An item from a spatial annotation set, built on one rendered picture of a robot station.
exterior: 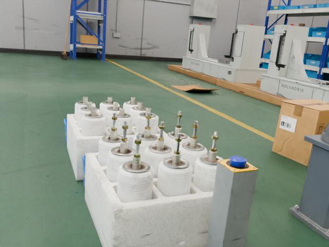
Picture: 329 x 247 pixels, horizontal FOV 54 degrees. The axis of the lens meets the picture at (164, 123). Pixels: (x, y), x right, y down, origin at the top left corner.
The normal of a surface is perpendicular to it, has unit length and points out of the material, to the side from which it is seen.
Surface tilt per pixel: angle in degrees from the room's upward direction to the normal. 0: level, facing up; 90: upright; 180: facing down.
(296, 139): 89
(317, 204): 90
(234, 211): 90
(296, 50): 67
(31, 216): 0
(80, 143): 90
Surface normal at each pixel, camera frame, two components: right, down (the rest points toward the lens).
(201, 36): 0.37, -0.11
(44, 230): 0.08, -0.96
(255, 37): 0.36, 0.28
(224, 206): -0.91, 0.03
